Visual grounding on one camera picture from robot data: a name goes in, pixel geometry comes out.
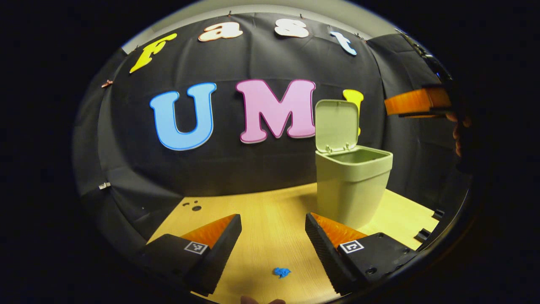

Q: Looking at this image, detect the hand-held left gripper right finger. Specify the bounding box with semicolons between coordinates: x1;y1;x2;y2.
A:
305;212;418;295

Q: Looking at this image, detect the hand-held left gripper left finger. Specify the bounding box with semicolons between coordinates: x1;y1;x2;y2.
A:
137;213;243;296

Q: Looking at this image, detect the green desktop garbage bin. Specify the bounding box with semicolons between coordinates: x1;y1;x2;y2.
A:
314;99;394;230

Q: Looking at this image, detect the wooden desktop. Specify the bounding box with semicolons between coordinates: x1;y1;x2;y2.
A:
148;182;440;304

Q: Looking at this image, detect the black backdrop cloth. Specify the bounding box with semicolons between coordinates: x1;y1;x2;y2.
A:
72;11;473;262

